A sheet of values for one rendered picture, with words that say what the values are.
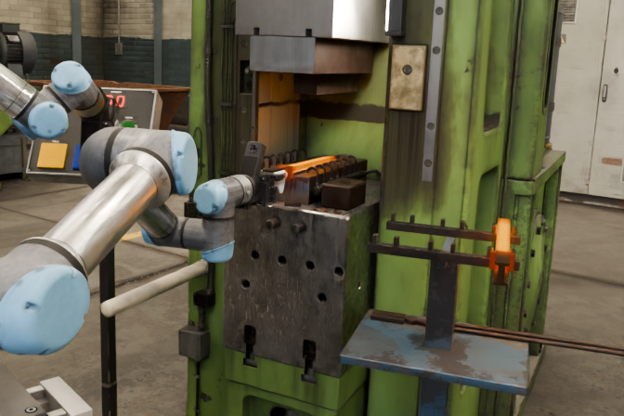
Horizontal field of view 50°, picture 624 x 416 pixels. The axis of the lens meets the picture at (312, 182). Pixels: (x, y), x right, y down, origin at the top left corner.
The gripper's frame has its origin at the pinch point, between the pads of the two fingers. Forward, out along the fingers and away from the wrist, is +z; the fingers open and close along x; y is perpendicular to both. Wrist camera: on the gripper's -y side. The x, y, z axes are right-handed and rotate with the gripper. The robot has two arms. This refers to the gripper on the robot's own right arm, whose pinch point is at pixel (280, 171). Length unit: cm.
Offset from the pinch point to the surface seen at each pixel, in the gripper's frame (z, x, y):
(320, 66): 6.2, 7.6, -28.5
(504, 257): -32, 66, 5
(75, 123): -15, -60, -9
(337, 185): 3.2, 15.6, 2.6
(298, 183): 2.6, 4.2, 3.3
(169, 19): 671, -569, -84
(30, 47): 308, -448, -32
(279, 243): -3.2, 2.0, 19.5
